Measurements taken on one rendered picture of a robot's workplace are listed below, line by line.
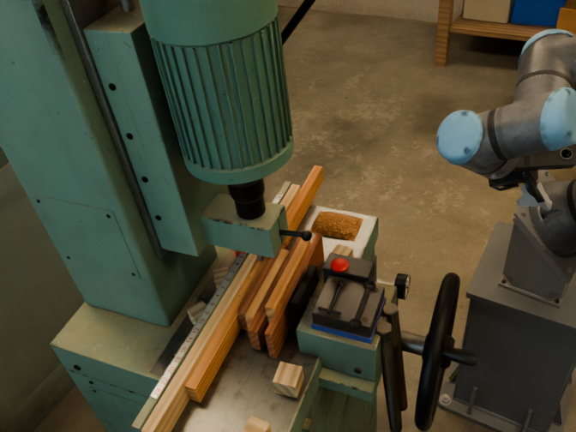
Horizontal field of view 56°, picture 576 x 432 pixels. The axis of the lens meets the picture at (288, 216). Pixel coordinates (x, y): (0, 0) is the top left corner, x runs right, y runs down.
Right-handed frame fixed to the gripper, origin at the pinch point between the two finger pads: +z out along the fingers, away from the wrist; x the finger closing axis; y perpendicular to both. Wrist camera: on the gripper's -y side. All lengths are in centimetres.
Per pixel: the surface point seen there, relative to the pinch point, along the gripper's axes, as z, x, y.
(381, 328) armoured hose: -46, 32, 13
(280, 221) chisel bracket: -54, 13, 28
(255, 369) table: -56, 37, 33
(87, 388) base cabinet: -60, 41, 83
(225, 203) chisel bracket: -59, 9, 36
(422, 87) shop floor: 157, -119, 113
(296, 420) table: -55, 45, 25
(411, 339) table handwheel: -29.6, 33.4, 18.8
